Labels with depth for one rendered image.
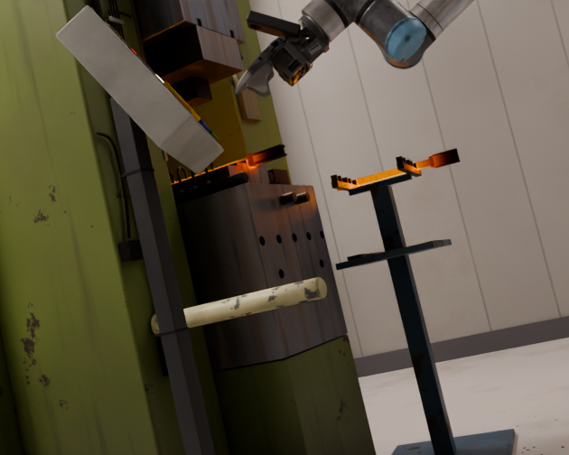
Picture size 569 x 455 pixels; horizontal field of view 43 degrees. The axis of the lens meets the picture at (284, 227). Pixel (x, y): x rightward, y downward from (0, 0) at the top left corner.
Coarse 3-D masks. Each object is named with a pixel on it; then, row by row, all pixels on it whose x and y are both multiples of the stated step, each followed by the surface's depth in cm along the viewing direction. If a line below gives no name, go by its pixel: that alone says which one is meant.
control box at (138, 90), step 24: (72, 24) 127; (96, 24) 127; (72, 48) 127; (96, 48) 127; (120, 48) 126; (96, 72) 126; (120, 72) 126; (144, 72) 126; (120, 96) 126; (144, 96) 125; (168, 96) 125; (144, 120) 125; (168, 120) 125; (192, 120) 126; (168, 144) 127; (192, 144) 137; (216, 144) 149; (192, 168) 150
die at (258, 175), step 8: (224, 168) 187; (232, 168) 188; (240, 168) 192; (248, 168) 195; (256, 168) 199; (264, 168) 203; (200, 176) 191; (216, 176) 188; (224, 176) 187; (248, 176) 194; (256, 176) 198; (264, 176) 202; (176, 184) 195; (184, 184) 193; (192, 184) 192; (200, 184) 191; (176, 192) 195
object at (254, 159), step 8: (280, 144) 192; (264, 152) 194; (272, 152) 194; (280, 152) 193; (240, 160) 198; (248, 160) 195; (256, 160) 196; (264, 160) 194; (272, 160) 195; (216, 168) 202
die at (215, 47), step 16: (192, 32) 190; (208, 32) 194; (160, 48) 196; (176, 48) 193; (192, 48) 191; (208, 48) 192; (224, 48) 200; (160, 64) 196; (176, 64) 193; (192, 64) 192; (208, 64) 194; (224, 64) 198; (240, 64) 206; (176, 80) 202
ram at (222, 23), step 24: (144, 0) 192; (168, 0) 188; (192, 0) 192; (216, 0) 203; (144, 24) 192; (168, 24) 188; (192, 24) 190; (216, 24) 199; (240, 24) 212; (144, 48) 198
